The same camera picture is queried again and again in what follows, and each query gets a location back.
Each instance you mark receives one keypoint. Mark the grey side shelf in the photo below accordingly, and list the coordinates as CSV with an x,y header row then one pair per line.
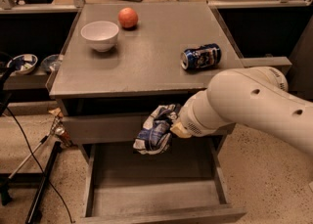
x,y
283,64

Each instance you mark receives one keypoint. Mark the blue chip bag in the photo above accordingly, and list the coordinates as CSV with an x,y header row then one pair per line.
x,y
155,135

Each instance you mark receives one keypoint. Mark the grey wooden drawer cabinet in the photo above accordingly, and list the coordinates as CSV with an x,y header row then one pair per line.
x,y
144,70

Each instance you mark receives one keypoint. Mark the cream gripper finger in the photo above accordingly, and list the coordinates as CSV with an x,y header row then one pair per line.
x,y
179,130

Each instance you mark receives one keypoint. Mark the open grey middle drawer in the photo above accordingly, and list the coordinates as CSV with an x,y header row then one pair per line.
x,y
184,185

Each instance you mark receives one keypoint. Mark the white ceramic bowl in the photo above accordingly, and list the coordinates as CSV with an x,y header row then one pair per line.
x,y
101,35

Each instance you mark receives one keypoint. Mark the small bowl with items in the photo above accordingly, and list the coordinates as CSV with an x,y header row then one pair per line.
x,y
23,64

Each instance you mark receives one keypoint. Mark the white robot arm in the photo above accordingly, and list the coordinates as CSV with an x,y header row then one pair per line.
x,y
256,97

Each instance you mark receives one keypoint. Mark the closed grey top drawer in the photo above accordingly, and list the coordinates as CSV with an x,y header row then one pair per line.
x,y
104,128

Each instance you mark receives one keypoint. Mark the dark small dish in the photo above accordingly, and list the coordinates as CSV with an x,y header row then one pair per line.
x,y
51,63

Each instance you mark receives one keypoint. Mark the blue soda can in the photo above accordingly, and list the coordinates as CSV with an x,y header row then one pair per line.
x,y
208,55

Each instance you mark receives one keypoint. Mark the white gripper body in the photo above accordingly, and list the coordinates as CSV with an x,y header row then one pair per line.
x,y
190,119

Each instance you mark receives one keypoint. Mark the black metal stand base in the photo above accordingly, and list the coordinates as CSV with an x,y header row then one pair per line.
x,y
39,181

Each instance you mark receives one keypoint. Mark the orange round fruit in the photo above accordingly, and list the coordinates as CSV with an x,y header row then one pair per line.
x,y
127,17

